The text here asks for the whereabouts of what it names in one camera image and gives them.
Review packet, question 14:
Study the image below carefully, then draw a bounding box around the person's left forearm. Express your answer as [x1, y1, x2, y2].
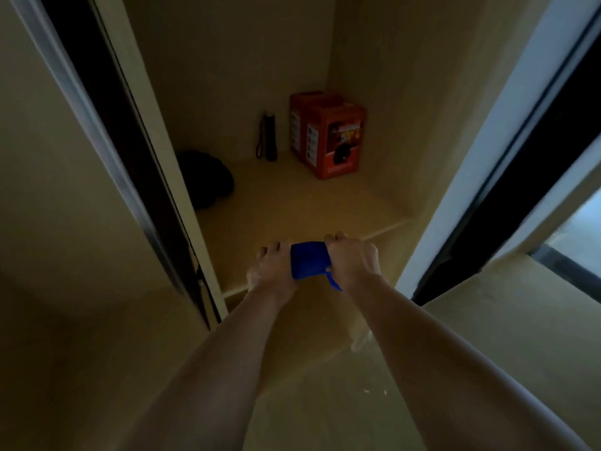
[115, 288, 298, 451]

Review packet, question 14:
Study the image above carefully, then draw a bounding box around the red cardboard box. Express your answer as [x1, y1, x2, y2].
[289, 91, 368, 181]

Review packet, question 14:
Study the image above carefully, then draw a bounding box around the black round bag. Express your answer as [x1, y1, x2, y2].
[177, 150, 235, 211]

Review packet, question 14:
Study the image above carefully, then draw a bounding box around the blue cloth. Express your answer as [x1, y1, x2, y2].
[290, 241, 343, 293]

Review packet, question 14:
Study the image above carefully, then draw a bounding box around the person's right forearm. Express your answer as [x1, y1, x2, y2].
[342, 273, 590, 451]

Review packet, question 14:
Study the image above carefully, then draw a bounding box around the white closet door frame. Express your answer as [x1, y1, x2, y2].
[395, 0, 601, 307]

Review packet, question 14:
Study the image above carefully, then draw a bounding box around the wooden closet shelf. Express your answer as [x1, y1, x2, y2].
[188, 152, 416, 298]

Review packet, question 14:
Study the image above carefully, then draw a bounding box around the sliding closet door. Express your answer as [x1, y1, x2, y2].
[9, 0, 231, 331]

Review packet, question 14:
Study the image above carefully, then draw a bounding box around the person's left hand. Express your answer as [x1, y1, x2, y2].
[246, 241, 298, 302]

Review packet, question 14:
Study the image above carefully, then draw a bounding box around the person's right hand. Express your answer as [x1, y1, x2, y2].
[323, 231, 381, 292]

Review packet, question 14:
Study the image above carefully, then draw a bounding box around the black flashlight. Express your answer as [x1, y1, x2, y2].
[255, 112, 279, 162]

